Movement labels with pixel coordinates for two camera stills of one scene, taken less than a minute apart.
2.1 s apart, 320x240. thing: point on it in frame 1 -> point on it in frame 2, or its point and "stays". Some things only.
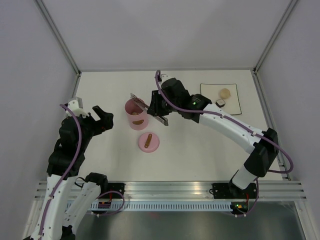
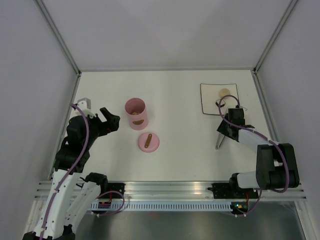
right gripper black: (155, 108) -> (221, 128)
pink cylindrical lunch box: (137, 113) stays
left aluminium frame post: (62, 43) stays
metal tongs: (163, 120) -> (220, 136)
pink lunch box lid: (148, 142) stays
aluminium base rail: (194, 189) stays
